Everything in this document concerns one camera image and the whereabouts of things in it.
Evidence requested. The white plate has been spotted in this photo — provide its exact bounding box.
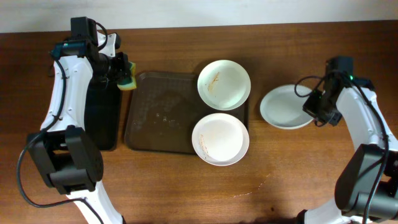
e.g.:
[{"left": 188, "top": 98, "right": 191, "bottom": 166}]
[
  {"left": 259, "top": 85, "right": 313, "bottom": 130},
  {"left": 197, "top": 60, "right": 251, "bottom": 111},
  {"left": 192, "top": 113, "right": 250, "bottom": 166}
]

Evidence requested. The green yellow sponge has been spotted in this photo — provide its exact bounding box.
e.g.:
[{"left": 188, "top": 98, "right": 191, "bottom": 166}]
[{"left": 117, "top": 62, "right": 137, "bottom": 91}]

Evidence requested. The white plate top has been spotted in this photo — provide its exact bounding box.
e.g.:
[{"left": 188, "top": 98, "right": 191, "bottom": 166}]
[{"left": 197, "top": 60, "right": 251, "bottom": 111}]

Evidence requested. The white plate bottom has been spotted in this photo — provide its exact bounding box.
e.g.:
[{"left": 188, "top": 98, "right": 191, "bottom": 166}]
[{"left": 192, "top": 113, "right": 250, "bottom": 166}]

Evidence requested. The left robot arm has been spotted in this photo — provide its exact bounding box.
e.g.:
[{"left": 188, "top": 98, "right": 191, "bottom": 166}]
[{"left": 24, "top": 17, "right": 137, "bottom": 223}]

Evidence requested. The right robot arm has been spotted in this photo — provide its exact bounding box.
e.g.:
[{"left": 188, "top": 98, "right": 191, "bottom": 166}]
[{"left": 296, "top": 56, "right": 397, "bottom": 224}]

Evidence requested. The black plastic tray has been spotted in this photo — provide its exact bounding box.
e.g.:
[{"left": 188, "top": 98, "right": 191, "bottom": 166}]
[{"left": 85, "top": 81, "right": 122, "bottom": 151}]

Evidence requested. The brown serving tray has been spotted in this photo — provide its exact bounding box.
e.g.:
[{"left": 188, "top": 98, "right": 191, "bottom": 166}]
[{"left": 124, "top": 71, "right": 249, "bottom": 155}]

